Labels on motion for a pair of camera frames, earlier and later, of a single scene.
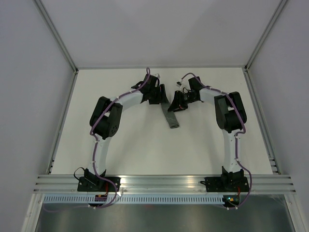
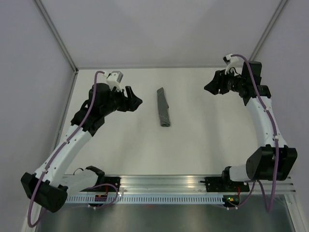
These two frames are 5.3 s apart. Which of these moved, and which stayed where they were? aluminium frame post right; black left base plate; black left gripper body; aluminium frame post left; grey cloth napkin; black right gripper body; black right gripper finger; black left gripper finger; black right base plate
Moved: black left gripper finger; black right gripper body; black left gripper body; black right gripper finger; grey cloth napkin
Stayed: black right base plate; black left base plate; aluminium frame post right; aluminium frame post left
